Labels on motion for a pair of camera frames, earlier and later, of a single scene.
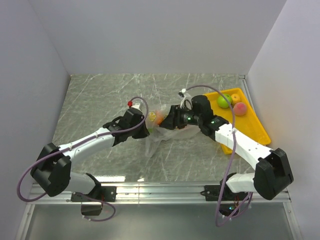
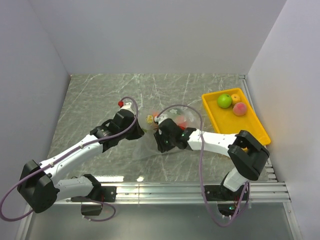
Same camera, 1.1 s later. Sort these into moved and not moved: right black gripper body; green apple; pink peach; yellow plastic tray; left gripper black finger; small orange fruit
Moved: left gripper black finger; right black gripper body
Not moved: yellow plastic tray; pink peach; small orange fruit; green apple
